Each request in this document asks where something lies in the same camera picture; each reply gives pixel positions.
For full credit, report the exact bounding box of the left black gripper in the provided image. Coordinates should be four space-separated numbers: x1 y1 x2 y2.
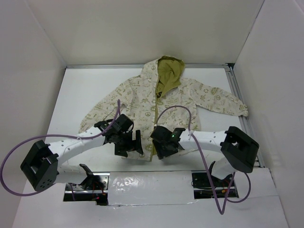
114 129 143 157

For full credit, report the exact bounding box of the cream printed hooded jacket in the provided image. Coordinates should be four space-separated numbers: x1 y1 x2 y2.
79 56 248 162

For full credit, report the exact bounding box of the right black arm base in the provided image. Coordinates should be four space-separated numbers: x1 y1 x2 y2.
191 171 238 199

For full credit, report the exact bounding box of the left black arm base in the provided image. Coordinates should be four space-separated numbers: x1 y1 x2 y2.
63 164 110 206

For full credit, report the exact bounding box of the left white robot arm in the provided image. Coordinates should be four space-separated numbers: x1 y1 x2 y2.
20 114 143 191

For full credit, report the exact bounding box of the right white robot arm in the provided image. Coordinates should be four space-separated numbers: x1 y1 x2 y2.
151 126 259 186

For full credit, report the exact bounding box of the white foil tape panel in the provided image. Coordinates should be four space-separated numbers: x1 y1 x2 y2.
108 171 195 206

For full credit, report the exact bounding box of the aluminium frame rail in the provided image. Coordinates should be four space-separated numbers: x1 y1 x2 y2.
62 68 244 132

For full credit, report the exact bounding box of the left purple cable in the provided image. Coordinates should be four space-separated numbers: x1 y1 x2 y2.
0 99 122 201

